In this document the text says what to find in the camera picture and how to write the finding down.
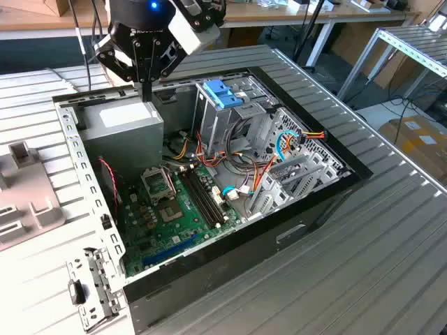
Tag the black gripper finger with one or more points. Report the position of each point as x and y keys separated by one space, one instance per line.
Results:
x=164 y=66
x=115 y=59

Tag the metal disk bay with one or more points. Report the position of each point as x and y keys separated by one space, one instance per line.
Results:
x=276 y=199

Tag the small cardboard box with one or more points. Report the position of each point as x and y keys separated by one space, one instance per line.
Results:
x=57 y=5

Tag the grey power supply unit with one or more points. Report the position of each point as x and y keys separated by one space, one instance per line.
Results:
x=122 y=139

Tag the metal drive cage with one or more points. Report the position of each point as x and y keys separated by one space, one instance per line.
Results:
x=216 y=129

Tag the wooden desk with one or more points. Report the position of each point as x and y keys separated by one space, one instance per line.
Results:
x=262 y=14

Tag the thin locking lever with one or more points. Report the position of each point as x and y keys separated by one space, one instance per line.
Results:
x=170 y=183

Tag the black RAM slot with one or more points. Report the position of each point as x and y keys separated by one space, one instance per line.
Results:
x=196 y=199
x=210 y=199
x=201 y=199
x=205 y=199

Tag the CPU socket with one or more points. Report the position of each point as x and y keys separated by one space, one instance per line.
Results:
x=170 y=213

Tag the grey parts rack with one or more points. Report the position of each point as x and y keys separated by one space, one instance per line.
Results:
x=24 y=188

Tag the green motherboard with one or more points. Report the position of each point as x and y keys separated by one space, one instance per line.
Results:
x=164 y=234

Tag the blue expansion slot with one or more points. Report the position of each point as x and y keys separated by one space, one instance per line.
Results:
x=171 y=249

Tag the large flat cardboard sheet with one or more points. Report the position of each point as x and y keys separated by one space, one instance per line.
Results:
x=349 y=42

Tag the black open PC case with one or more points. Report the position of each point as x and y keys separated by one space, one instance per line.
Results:
x=244 y=258

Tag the metal expansion card latch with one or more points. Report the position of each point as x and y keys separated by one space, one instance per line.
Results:
x=101 y=279

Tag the labelled cardboard box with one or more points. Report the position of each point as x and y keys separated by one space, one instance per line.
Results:
x=401 y=136

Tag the metal slatted shelf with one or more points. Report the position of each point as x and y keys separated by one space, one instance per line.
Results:
x=412 y=38

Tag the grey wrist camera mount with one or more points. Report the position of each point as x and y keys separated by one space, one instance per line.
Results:
x=188 y=31

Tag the blue drive cage bracket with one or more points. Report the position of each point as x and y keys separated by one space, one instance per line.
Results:
x=223 y=99

